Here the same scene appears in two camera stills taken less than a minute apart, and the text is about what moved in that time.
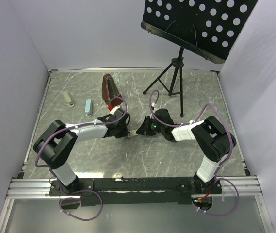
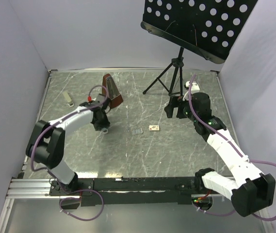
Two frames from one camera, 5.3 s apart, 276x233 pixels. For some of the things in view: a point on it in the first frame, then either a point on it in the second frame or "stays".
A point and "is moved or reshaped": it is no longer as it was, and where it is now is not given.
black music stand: (207, 27) stays
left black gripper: (123, 133) -> (105, 124)
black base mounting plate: (136, 191) stays
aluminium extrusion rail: (31, 189) stays
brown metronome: (109, 91) stays
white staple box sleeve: (132, 133) is moved or reshaped
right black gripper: (144, 128) -> (174, 102)
